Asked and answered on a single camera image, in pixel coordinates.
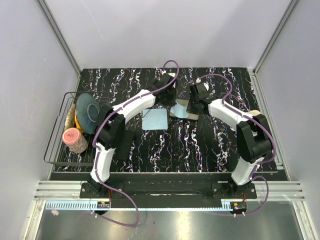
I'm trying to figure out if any dark green glasses case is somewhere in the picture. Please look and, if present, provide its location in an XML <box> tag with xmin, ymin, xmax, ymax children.
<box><xmin>169</xmin><ymin>98</ymin><xmax>199</xmax><ymax>121</ymax></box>

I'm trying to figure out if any light blue cloth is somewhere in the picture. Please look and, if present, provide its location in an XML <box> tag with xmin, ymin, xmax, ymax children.
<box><xmin>170</xmin><ymin>103</ymin><xmax>189</xmax><ymax>119</ymax></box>
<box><xmin>142</xmin><ymin>108</ymin><xmax>168</xmax><ymax>131</ymax></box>

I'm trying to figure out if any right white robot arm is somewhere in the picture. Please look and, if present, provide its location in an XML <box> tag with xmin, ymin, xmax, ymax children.
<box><xmin>187</xmin><ymin>82</ymin><xmax>276</xmax><ymax>199</ymax></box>

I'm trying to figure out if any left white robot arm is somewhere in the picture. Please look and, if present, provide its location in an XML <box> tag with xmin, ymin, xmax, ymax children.
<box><xmin>87</xmin><ymin>72</ymin><xmax>177</xmax><ymax>198</ymax></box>

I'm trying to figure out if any black glasses case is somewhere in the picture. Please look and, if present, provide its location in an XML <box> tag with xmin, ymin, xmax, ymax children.
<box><xmin>114</xmin><ymin>130</ymin><xmax>135</xmax><ymax>161</ymax></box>

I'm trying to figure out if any blue ceramic plate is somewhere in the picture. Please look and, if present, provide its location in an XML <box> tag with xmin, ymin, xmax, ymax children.
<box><xmin>75</xmin><ymin>93</ymin><xmax>100</xmax><ymax>134</ymax></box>

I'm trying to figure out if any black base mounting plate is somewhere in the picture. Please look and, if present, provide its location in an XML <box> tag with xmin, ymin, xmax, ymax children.
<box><xmin>78</xmin><ymin>172</ymin><xmax>258</xmax><ymax>203</ymax></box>

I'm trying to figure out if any yellow plate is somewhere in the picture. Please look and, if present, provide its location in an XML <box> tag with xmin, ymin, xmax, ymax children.
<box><xmin>74</xmin><ymin>113</ymin><xmax>84</xmax><ymax>133</ymax></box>

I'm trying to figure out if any woven beige plate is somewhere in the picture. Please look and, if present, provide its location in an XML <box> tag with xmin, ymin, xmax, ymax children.
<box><xmin>64</xmin><ymin>103</ymin><xmax>76</xmax><ymax>131</ymax></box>

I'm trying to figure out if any pink patterned cup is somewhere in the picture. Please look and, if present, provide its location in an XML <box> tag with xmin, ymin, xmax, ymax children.
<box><xmin>62</xmin><ymin>127</ymin><xmax>88</xmax><ymax>154</ymax></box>

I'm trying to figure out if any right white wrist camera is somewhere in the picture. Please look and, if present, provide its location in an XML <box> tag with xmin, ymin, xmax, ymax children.
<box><xmin>196</xmin><ymin>78</ymin><xmax>209</xmax><ymax>92</ymax></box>

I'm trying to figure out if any black wire dish rack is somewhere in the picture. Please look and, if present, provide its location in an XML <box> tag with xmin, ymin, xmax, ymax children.
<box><xmin>43</xmin><ymin>91</ymin><xmax>109</xmax><ymax>171</ymax></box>

